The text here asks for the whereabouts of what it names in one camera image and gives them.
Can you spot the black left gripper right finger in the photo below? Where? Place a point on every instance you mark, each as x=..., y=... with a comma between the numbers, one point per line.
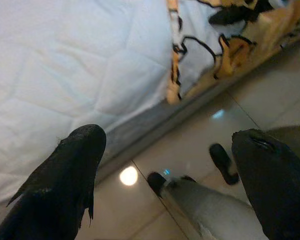
x=277, y=190

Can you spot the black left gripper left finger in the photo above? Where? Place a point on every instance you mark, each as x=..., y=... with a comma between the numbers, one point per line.
x=52, y=187

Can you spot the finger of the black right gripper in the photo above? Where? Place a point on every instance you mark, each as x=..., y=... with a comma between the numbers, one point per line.
x=235, y=15

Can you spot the yellow egg print blanket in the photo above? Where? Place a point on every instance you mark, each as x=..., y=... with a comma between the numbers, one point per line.
x=202, y=50

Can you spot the grey quilted mattress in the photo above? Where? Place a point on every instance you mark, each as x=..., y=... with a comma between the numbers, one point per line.
x=135, y=125

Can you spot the white quilted mattress topper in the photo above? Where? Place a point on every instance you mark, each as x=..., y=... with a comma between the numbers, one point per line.
x=65, y=62

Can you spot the beige bed frame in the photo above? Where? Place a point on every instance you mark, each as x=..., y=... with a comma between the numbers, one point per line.
x=150, y=140

